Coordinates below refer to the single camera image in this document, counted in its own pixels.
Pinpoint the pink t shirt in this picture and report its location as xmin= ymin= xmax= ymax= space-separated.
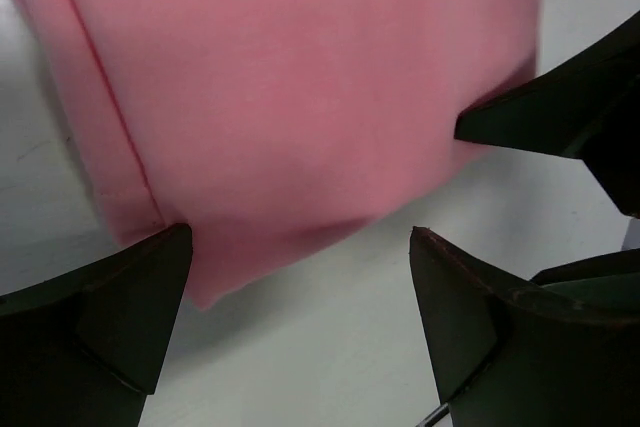
xmin=16 ymin=0 xmax=539 ymax=308

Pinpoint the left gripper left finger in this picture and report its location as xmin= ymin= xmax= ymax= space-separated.
xmin=1 ymin=224 xmax=193 ymax=427

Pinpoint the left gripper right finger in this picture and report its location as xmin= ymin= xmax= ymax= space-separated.
xmin=410 ymin=228 xmax=639 ymax=426

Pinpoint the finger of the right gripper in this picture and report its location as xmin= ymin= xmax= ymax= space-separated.
xmin=455 ymin=15 xmax=639 ymax=218

